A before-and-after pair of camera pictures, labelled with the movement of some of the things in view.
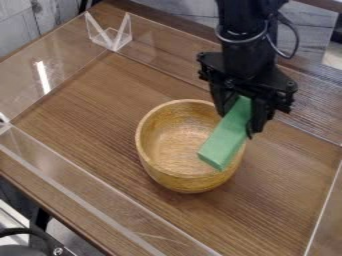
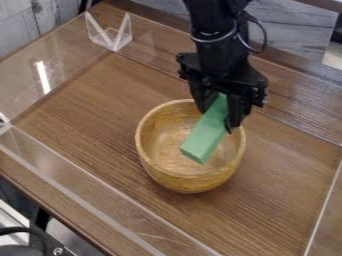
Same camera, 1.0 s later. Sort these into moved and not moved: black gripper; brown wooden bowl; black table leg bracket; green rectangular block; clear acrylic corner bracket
Moved: black gripper; green rectangular block
Not moved: black table leg bracket; brown wooden bowl; clear acrylic corner bracket
